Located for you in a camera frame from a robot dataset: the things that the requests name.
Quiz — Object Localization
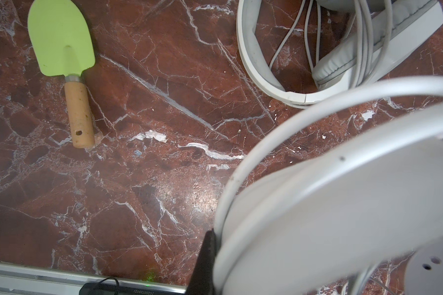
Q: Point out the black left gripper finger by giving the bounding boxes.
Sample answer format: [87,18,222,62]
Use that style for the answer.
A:
[185,229,217,295]

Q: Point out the white headphones pair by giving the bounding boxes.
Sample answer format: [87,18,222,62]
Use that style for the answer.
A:
[236,1,443,108]
[213,76,443,295]

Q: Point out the green trowel wooden handle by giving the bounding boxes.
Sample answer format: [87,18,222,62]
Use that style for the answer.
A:
[28,0,95,149]

